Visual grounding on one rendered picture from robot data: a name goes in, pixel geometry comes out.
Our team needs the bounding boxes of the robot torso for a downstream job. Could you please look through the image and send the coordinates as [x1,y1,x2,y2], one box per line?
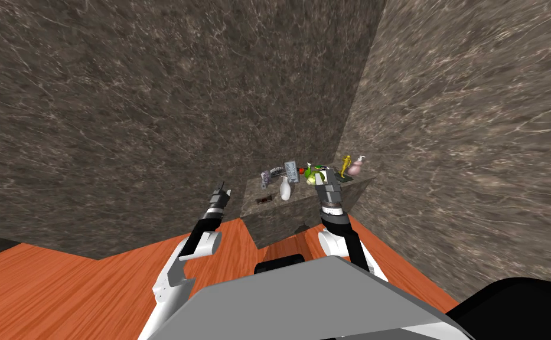
[147,254,475,340]

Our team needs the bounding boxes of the green round object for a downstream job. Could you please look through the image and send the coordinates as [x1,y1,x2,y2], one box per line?
[303,164,327,186]

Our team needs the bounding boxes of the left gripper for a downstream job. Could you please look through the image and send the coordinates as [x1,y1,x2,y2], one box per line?
[210,181,233,208]

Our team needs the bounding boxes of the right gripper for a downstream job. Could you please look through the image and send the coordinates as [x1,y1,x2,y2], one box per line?
[315,167,344,204]

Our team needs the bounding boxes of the pink soap dispenser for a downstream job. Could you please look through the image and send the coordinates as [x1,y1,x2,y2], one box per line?
[348,155,367,177]

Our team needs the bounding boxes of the grey flat box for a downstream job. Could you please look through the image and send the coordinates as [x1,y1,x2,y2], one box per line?
[284,160,300,184]

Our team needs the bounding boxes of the grey striped object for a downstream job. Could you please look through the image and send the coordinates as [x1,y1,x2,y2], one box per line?
[260,167,286,189]

